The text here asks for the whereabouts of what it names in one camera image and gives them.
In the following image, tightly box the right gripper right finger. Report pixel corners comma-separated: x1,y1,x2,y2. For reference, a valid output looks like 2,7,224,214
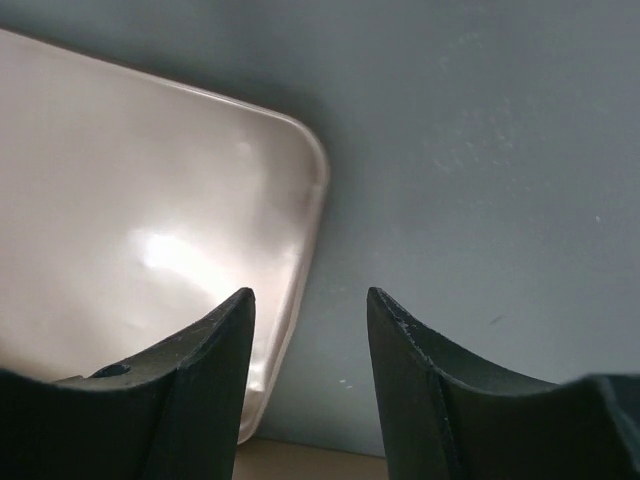
367,288,560,479

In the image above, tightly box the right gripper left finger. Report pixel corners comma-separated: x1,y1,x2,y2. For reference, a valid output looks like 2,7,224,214
87,287,257,480

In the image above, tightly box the beige tin lid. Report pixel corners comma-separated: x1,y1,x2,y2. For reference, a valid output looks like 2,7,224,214
1,31,330,441

